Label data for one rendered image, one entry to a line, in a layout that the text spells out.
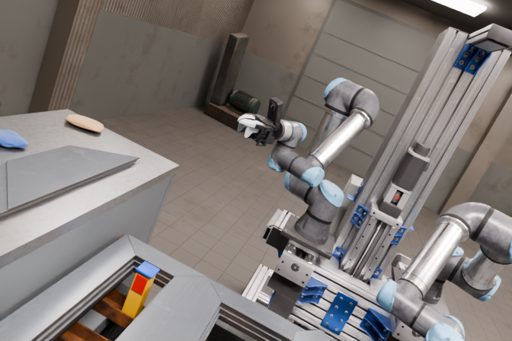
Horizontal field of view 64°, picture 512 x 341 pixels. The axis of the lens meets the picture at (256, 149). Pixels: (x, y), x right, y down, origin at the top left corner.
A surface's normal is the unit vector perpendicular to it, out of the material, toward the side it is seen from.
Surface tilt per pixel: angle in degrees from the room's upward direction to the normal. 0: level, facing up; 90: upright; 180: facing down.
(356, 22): 90
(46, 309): 0
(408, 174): 90
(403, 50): 90
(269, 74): 90
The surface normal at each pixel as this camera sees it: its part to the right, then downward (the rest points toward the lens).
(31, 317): 0.39, -0.89
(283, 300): -0.26, 0.15
